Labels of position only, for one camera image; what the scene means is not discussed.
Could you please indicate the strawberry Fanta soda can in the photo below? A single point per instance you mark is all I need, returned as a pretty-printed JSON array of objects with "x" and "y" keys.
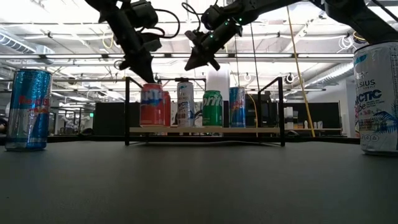
[{"x": 150, "y": 109}]

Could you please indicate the green Sprite can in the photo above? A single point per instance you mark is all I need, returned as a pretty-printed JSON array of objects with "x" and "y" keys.
[{"x": 212, "y": 109}]

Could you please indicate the red Fanta soda can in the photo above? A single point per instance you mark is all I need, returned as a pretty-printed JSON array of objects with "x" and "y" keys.
[{"x": 168, "y": 109}]

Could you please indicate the blue silver Red Bull can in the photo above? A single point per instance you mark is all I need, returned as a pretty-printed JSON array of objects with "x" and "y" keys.
[
  {"x": 29, "y": 109},
  {"x": 237, "y": 109}
]

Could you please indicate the small white robot arm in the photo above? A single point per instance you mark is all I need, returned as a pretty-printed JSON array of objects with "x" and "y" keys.
[{"x": 74, "y": 123}]

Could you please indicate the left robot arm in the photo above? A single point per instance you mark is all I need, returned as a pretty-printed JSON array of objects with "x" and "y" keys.
[{"x": 102, "y": 4}]

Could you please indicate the white round column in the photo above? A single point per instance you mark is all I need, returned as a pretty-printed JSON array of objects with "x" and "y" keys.
[{"x": 219, "y": 81}]

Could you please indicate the white Celsius Arctic can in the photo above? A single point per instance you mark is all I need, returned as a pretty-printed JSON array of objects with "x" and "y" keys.
[
  {"x": 377, "y": 102},
  {"x": 185, "y": 105}
]

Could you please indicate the black equipment cabinet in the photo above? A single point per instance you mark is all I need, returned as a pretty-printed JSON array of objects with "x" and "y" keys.
[{"x": 264, "y": 109}]

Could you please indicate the white bottle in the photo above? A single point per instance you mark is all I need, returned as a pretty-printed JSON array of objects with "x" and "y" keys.
[{"x": 306, "y": 125}]

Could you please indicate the white cup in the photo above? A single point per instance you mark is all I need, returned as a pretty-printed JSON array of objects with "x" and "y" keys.
[{"x": 319, "y": 125}]

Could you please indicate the light wood desk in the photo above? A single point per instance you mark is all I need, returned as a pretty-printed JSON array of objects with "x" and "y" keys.
[{"x": 329, "y": 129}]

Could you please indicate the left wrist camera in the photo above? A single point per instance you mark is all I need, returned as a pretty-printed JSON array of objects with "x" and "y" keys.
[{"x": 144, "y": 14}]

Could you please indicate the wooden shelf black metal frame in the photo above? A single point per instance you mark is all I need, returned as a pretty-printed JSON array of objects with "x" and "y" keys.
[{"x": 202, "y": 130}]

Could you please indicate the silver air duct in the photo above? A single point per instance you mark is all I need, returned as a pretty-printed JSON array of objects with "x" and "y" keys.
[
  {"x": 335, "y": 74},
  {"x": 15, "y": 43}
]

